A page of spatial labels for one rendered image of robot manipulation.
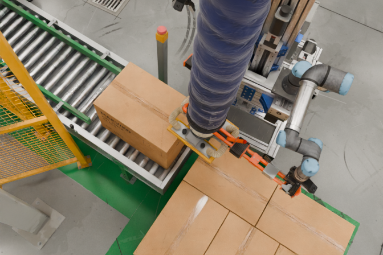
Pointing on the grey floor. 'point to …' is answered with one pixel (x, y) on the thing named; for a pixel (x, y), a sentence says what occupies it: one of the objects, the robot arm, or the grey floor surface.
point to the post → (162, 43)
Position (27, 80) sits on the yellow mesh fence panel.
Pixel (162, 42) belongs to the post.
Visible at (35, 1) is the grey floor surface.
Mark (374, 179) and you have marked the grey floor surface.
